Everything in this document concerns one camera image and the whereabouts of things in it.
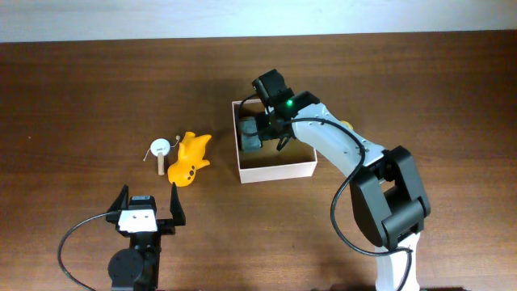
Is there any left black cable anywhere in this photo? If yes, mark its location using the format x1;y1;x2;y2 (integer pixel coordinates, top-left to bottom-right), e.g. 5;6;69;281
57;211;119;291

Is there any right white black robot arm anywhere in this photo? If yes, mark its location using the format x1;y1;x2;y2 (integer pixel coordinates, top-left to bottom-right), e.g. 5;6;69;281
247;70;431;290

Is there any white cardboard box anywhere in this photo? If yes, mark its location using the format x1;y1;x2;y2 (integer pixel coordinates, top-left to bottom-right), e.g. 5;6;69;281
231;99;318;184

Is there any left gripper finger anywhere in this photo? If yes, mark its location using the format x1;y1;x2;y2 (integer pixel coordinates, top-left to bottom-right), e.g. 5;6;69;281
107;184;128;213
170;183;186;221

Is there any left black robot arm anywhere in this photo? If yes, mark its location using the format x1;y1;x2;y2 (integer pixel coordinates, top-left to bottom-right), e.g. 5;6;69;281
106;184;186;290

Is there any yellow minion ball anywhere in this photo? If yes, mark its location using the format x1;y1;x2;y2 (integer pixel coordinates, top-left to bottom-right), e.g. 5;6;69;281
340;120;354;131

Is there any black cable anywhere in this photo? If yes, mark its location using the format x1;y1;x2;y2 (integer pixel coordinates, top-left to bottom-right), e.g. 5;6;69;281
57;211;119;291
234;93;414;291

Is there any right black cable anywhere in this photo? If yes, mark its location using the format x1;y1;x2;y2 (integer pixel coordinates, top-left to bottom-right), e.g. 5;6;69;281
234;93;414;291

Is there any orange squishy toy animal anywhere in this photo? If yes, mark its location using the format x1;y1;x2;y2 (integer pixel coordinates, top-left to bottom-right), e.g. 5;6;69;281
167;132;212;187

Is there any yellow grey toy truck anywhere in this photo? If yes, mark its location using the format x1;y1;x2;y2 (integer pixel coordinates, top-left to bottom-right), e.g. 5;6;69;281
239;116;262;153

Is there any white wooden rattle drum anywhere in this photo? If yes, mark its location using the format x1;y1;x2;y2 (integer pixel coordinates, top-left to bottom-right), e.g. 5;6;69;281
142;135;181;175

